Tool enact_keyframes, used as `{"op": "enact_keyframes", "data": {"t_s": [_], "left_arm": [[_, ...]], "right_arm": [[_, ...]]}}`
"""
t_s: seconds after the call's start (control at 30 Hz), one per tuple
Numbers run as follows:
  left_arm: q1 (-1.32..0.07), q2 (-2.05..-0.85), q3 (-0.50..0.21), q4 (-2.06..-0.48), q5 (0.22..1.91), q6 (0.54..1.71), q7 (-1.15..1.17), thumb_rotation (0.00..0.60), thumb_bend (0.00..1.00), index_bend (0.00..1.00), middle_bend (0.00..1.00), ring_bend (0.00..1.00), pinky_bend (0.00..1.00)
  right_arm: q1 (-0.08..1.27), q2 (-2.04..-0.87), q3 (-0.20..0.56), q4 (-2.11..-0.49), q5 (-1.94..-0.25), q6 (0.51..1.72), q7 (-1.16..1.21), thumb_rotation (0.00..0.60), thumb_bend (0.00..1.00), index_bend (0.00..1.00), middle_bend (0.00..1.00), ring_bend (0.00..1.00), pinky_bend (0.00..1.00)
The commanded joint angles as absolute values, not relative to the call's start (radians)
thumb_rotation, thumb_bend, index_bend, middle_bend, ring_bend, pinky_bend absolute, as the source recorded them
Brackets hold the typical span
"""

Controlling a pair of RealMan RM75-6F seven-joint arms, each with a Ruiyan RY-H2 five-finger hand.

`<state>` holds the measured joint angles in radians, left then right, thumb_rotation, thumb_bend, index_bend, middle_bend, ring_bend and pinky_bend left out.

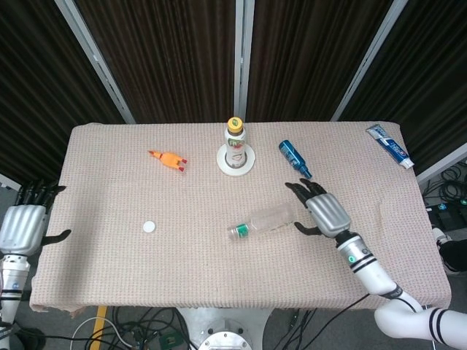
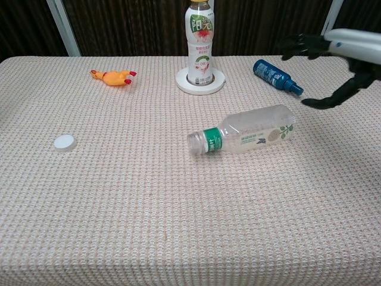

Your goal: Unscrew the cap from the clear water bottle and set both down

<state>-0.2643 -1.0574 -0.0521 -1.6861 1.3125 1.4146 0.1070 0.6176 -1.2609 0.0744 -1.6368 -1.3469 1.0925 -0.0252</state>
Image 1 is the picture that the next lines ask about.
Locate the black and white floor device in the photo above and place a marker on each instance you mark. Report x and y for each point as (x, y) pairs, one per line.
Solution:
(456, 255)

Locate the grey aluminium partition post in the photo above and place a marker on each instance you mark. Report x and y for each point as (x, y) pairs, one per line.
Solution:
(366, 62)
(242, 62)
(96, 62)

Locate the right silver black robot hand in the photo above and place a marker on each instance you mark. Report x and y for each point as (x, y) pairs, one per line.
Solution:
(328, 215)

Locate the table with beige cloth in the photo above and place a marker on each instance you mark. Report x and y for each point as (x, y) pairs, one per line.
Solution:
(182, 262)

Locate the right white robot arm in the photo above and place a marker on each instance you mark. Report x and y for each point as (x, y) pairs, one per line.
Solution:
(368, 270)

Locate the orange rubber chicken toy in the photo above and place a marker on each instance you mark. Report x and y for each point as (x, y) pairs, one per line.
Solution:
(169, 159)

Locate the blue spray bottle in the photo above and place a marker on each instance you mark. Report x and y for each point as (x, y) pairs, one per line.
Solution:
(293, 157)

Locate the yellow-capped drink bottle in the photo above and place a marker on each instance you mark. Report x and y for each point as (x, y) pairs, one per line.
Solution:
(234, 144)

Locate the blue white toothpaste tube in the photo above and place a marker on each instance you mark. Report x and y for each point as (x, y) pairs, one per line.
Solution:
(392, 146)

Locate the white bottle cap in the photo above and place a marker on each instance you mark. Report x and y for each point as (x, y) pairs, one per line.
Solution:
(149, 226)

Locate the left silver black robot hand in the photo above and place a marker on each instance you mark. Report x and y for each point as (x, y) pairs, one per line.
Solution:
(22, 229)

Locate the white round coaster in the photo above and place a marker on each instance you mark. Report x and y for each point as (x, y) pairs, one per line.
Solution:
(223, 162)

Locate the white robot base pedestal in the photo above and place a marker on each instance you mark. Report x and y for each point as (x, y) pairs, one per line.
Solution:
(226, 331)

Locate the black power strip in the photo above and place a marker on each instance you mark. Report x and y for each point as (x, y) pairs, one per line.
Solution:
(443, 215)

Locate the clear plastic water bottle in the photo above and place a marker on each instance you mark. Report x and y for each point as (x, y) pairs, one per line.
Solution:
(268, 220)

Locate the dark brown curtain panel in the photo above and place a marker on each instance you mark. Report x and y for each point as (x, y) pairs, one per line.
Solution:
(310, 58)
(36, 91)
(430, 73)
(164, 62)

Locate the green circuit board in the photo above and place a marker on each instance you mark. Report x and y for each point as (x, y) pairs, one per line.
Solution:
(169, 342)

